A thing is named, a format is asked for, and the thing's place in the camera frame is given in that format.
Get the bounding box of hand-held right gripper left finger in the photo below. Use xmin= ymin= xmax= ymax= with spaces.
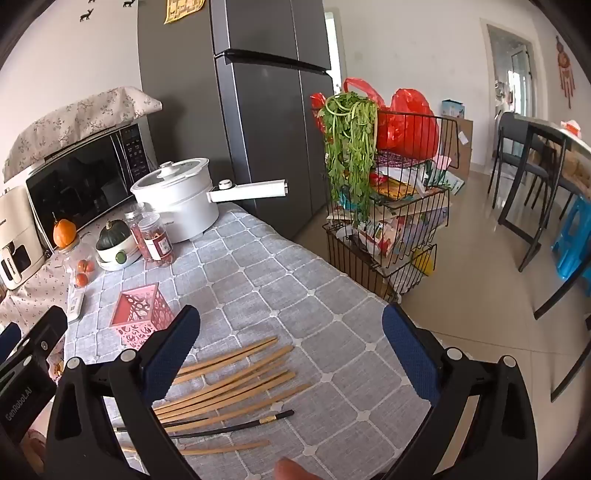
xmin=46 ymin=305 xmax=201 ymax=480

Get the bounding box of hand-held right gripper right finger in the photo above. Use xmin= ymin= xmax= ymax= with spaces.
xmin=382 ymin=304 xmax=552 ymax=480

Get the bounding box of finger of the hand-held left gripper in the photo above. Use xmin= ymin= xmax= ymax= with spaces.
xmin=0 ymin=323 xmax=22 ymax=363

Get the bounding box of pink cut-out chopstick holder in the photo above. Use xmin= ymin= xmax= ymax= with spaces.
xmin=110 ymin=282 xmax=175 ymax=348

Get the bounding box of plain black chopstick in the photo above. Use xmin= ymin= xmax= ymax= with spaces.
xmin=113 ymin=416 xmax=211 ymax=433

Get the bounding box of pile of wooden chopsticks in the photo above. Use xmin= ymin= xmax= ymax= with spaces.
xmin=122 ymin=336 xmax=312 ymax=457

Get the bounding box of black chopstick with gold band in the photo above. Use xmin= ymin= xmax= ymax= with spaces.
xmin=166 ymin=410 xmax=295 ymax=437

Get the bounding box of person's right hand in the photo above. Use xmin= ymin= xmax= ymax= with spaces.
xmin=274 ymin=457 xmax=324 ymax=480

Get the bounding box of floral tablecloth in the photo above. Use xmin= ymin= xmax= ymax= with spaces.
xmin=0 ymin=228 xmax=106 ymax=370

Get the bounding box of white remote control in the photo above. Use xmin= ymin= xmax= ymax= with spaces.
xmin=67 ymin=288 xmax=86 ymax=324

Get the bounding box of yellow packet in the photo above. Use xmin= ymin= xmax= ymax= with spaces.
xmin=413 ymin=251 xmax=435 ymax=277

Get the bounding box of cream countertop appliance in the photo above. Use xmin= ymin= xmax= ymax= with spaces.
xmin=0 ymin=186 xmax=51 ymax=291

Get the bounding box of white appliance with green button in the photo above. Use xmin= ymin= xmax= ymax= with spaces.
xmin=95 ymin=240 xmax=141 ymax=271

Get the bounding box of clear jar with red label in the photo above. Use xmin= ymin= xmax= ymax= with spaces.
xmin=137 ymin=213 xmax=175 ymax=266

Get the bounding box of orange pumpkin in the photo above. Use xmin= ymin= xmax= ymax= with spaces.
xmin=52 ymin=213 xmax=77 ymax=250

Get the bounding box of green squash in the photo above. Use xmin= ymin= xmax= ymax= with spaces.
xmin=97 ymin=220 xmax=134 ymax=252

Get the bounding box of clear jar of red berries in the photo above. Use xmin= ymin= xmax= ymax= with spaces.
xmin=124 ymin=206 xmax=155 ymax=261

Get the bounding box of white electric pot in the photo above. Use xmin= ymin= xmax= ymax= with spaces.
xmin=130 ymin=158 xmax=289 ymax=243

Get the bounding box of black microwave oven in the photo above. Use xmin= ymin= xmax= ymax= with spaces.
xmin=25 ymin=122 xmax=153 ymax=252

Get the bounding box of pile of food packets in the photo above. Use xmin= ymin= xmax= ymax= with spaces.
xmin=325 ymin=157 xmax=465 ymax=259

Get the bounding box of blue plastic stool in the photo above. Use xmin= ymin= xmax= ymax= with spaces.
xmin=551 ymin=194 xmax=591 ymax=296

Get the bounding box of brown cardboard box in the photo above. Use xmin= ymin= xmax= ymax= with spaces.
xmin=438 ymin=117 xmax=475 ymax=178

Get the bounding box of black chair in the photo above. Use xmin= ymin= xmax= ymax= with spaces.
xmin=488 ymin=112 xmax=561 ymax=217

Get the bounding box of green leafy vegetable bunch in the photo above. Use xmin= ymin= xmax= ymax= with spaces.
xmin=321 ymin=91 xmax=380 ymax=227

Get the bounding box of floral cloth cover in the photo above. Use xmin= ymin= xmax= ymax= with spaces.
xmin=2 ymin=86 xmax=163 ymax=183

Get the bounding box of large red plastic bag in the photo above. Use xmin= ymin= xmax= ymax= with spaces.
xmin=376 ymin=88 xmax=441 ymax=160

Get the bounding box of dark grey refrigerator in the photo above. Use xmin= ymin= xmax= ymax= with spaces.
xmin=137 ymin=0 xmax=334 ymax=241

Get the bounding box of small red plastic bag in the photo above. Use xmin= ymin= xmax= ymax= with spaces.
xmin=310 ymin=78 xmax=389 ymax=134

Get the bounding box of white door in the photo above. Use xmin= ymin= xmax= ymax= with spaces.
xmin=480 ymin=18 xmax=543 ymax=121

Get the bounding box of yellow paper note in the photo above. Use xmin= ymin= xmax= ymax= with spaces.
xmin=165 ymin=0 xmax=207 ymax=24

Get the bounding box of black wire storage rack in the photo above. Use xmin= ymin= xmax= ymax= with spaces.
xmin=322 ymin=108 xmax=458 ymax=303

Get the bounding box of red hanging wall ornament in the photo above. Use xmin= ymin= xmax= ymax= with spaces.
xmin=555 ymin=36 xmax=576 ymax=109

